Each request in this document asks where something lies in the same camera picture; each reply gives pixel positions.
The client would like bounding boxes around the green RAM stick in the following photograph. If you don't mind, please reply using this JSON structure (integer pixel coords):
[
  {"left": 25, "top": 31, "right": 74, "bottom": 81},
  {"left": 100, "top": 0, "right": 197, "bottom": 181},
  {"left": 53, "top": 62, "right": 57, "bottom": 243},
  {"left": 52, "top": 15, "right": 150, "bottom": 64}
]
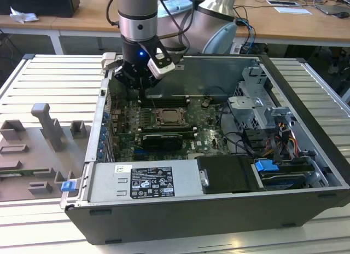
[{"left": 0, "top": 169, "right": 53, "bottom": 178}]

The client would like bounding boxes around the wooden desk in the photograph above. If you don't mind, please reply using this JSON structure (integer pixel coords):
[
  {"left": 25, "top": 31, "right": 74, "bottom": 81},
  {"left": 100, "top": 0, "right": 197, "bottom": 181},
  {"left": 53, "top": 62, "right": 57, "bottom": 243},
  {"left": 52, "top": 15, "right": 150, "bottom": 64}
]
[{"left": 0, "top": 0, "right": 350, "bottom": 55}]

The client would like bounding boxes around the crumpled white paper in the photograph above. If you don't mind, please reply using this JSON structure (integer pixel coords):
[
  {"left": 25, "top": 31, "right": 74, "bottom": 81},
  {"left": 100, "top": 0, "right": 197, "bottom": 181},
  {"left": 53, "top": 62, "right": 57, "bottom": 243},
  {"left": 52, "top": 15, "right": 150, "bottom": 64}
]
[{"left": 9, "top": 6, "right": 39, "bottom": 24}]

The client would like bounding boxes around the black box on desk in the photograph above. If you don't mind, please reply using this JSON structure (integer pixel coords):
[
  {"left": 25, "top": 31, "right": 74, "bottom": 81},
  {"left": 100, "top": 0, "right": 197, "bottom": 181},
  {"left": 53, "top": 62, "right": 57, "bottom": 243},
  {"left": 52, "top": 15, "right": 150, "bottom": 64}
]
[{"left": 0, "top": 0, "right": 81, "bottom": 18}]

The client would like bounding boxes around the grey power supply unit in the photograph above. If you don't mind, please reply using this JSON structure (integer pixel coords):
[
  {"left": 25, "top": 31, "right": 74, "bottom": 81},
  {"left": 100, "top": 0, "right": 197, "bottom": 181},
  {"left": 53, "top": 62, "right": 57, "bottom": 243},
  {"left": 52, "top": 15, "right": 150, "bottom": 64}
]
[{"left": 89, "top": 158, "right": 208, "bottom": 203}]

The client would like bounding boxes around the black RAM slot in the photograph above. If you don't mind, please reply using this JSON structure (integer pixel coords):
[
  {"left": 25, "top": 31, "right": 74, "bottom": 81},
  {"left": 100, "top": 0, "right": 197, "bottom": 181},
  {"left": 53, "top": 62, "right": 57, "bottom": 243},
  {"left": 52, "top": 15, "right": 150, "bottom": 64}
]
[
  {"left": 141, "top": 125, "right": 195, "bottom": 131},
  {"left": 139, "top": 100, "right": 191, "bottom": 108},
  {"left": 141, "top": 129, "right": 197, "bottom": 136},
  {"left": 139, "top": 94, "right": 191, "bottom": 102}
]

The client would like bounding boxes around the dark grey laptop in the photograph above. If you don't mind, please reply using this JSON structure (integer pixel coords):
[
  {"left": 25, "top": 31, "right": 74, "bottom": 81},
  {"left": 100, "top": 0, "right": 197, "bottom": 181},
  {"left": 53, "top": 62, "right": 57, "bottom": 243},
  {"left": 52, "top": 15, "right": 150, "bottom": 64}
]
[{"left": 316, "top": 3, "right": 350, "bottom": 16}]

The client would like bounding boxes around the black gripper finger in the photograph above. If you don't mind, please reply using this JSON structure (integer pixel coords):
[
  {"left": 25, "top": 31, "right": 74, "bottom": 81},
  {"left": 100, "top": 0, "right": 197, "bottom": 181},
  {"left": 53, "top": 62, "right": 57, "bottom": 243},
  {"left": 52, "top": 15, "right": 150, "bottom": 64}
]
[
  {"left": 114, "top": 62, "right": 143, "bottom": 101},
  {"left": 142, "top": 73, "right": 160, "bottom": 101}
]

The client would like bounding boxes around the black open PC case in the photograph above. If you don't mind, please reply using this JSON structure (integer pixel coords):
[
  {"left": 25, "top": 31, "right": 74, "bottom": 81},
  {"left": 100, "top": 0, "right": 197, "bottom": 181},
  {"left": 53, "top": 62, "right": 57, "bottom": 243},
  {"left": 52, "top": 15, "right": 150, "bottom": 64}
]
[{"left": 60, "top": 53, "right": 350, "bottom": 245}]

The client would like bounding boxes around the hard disk in blue carrier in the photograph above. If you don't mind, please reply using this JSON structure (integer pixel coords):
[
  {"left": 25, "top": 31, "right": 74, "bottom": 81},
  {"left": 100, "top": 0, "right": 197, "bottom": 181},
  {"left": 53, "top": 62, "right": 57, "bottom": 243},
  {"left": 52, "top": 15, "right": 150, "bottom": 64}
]
[{"left": 253, "top": 159, "right": 315, "bottom": 191}]

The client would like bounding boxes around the black plastic shroud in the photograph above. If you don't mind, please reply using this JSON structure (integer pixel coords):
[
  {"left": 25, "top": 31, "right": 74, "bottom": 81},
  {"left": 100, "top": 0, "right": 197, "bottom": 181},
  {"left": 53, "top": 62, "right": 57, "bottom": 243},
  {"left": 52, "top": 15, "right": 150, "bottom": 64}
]
[{"left": 196, "top": 155, "right": 259, "bottom": 195}]

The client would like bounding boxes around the grey parts rack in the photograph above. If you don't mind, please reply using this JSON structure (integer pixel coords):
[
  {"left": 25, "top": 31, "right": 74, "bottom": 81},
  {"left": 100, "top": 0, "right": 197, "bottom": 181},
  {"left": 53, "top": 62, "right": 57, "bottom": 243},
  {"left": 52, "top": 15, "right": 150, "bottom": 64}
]
[{"left": 0, "top": 102, "right": 92, "bottom": 203}]

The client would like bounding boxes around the metal drive cage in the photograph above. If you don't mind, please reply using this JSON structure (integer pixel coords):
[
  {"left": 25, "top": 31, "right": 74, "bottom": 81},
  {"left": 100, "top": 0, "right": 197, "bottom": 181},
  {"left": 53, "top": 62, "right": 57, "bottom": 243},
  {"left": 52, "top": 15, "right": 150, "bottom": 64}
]
[{"left": 226, "top": 66, "right": 277, "bottom": 130}]

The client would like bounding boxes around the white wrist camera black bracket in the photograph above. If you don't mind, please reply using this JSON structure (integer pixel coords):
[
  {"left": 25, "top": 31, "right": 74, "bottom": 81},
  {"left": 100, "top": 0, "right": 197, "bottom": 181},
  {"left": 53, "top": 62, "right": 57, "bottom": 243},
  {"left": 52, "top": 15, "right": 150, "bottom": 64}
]
[{"left": 138, "top": 36, "right": 176, "bottom": 80}]

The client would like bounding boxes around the grey case latch handle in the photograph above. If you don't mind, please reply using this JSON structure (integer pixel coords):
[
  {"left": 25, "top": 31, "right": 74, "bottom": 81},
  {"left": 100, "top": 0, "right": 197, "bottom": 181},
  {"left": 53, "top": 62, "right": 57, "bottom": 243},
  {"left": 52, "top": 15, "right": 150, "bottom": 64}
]
[{"left": 101, "top": 51, "right": 119, "bottom": 72}]

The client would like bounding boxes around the blue cable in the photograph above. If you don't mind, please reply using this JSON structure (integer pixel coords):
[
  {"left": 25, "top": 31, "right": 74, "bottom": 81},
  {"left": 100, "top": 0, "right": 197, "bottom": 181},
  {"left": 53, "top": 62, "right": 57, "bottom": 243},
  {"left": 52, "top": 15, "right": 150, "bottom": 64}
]
[{"left": 239, "top": 17, "right": 258, "bottom": 54}]

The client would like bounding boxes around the CPU socket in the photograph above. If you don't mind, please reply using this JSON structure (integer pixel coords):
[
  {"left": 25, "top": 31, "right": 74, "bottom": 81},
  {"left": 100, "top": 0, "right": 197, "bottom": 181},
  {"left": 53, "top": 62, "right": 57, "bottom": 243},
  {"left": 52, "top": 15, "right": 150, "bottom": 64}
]
[{"left": 155, "top": 107, "right": 191, "bottom": 129}]

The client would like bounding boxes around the black cable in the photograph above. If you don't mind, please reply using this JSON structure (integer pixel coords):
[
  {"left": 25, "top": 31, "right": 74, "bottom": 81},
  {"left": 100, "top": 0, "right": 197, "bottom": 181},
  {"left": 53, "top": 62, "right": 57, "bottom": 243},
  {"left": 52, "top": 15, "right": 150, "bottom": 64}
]
[{"left": 218, "top": 103, "right": 256, "bottom": 158}]

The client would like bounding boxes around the green motherboard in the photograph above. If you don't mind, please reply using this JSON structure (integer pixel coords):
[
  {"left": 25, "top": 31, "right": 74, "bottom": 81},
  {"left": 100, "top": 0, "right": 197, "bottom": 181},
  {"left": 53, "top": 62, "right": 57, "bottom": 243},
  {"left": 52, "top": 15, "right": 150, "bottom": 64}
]
[{"left": 109, "top": 96, "right": 233, "bottom": 160}]

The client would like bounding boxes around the grey metal bracket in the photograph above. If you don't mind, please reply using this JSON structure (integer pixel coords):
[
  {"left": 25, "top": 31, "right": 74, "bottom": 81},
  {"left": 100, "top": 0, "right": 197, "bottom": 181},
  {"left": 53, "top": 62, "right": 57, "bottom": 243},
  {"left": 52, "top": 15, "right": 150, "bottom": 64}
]
[{"left": 266, "top": 106, "right": 298, "bottom": 124}]

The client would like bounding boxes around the black graphics card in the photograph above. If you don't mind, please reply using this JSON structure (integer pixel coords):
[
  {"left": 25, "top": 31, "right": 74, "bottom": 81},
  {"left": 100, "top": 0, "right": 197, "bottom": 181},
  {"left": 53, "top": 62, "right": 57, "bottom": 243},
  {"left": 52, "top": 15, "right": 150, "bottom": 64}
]
[{"left": 142, "top": 132, "right": 183, "bottom": 151}]

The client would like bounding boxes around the coloured wire bundle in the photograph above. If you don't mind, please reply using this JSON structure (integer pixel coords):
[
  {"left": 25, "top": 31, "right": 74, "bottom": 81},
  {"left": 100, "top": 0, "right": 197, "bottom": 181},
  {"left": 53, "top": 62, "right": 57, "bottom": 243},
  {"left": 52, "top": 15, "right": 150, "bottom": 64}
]
[{"left": 276, "top": 122, "right": 298, "bottom": 156}]

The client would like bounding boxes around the white framed tablet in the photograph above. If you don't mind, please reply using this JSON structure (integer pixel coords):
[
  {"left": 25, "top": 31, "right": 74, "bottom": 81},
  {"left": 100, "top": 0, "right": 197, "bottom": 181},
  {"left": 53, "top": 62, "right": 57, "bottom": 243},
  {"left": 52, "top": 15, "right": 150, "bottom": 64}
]
[{"left": 266, "top": 0, "right": 299, "bottom": 7}]

